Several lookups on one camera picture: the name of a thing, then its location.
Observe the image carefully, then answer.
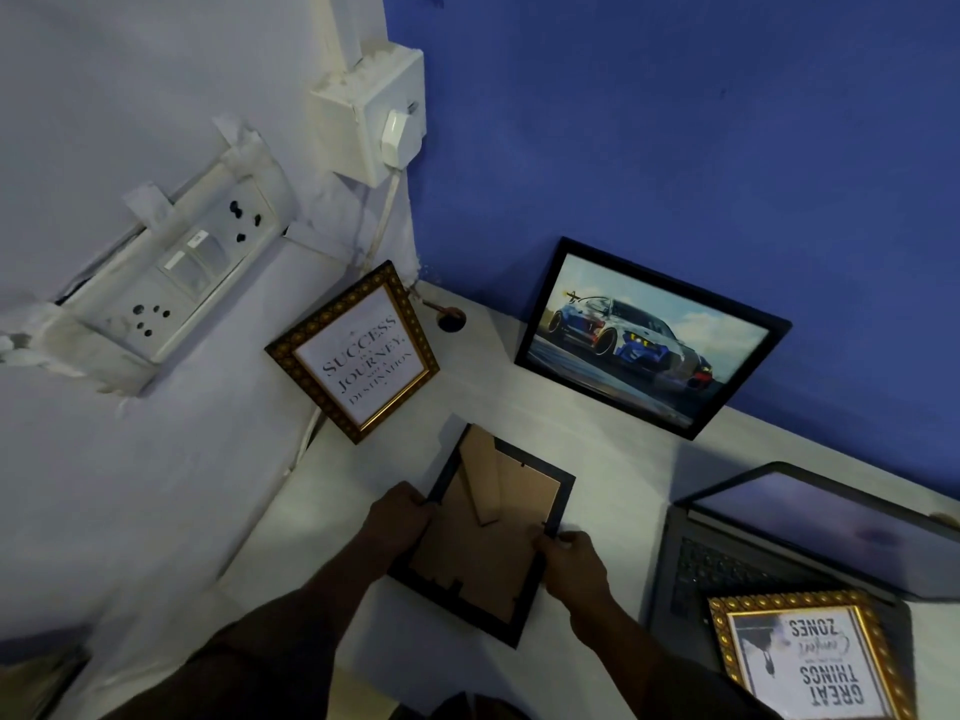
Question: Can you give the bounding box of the person's right forearm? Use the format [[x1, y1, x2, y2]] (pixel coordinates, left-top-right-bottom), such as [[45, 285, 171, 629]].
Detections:
[[571, 601, 783, 720]]

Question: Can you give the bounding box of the gold frame white quote print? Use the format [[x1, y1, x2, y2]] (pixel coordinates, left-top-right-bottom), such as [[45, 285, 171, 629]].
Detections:
[[264, 260, 441, 446]]

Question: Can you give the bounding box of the black frame car picture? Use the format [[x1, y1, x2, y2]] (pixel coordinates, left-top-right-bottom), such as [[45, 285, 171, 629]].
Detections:
[[513, 236, 793, 442]]

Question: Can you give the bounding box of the black picture frame cardboard back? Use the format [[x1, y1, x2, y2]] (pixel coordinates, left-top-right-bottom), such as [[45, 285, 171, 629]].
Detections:
[[387, 423, 577, 650]]

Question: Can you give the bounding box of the white power cable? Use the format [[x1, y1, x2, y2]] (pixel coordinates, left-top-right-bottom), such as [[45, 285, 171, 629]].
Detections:
[[358, 166, 405, 289]]

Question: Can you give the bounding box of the white power plug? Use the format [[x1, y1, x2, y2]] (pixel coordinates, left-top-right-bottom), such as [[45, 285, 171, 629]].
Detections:
[[379, 100, 423, 170]]

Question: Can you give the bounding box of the gold frame black-and-white print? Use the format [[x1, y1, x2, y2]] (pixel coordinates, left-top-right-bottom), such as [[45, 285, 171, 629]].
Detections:
[[707, 589, 919, 720]]

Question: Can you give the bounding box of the person's left forearm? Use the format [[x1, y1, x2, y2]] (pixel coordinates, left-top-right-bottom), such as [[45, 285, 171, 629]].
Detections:
[[101, 556, 393, 720]]

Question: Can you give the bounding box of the white wall switchboard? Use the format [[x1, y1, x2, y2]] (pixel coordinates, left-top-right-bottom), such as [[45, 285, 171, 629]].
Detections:
[[51, 158, 298, 398]]

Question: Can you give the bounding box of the white wall cable conduit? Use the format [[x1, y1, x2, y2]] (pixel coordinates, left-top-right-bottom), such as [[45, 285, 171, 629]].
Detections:
[[313, 0, 393, 77]]

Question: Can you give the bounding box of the white wall socket box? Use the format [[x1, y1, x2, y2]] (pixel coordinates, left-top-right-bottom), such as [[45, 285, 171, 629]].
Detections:
[[307, 46, 426, 190]]

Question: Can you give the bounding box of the person's right hand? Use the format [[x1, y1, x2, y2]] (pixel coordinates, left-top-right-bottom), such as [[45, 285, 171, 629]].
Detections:
[[532, 529, 613, 624]]

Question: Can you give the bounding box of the dark grey laptop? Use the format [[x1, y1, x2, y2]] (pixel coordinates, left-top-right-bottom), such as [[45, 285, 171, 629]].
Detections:
[[646, 461, 960, 672]]

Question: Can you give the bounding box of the person's left hand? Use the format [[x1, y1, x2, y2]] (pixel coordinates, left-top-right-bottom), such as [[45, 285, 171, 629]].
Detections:
[[358, 481, 437, 572]]

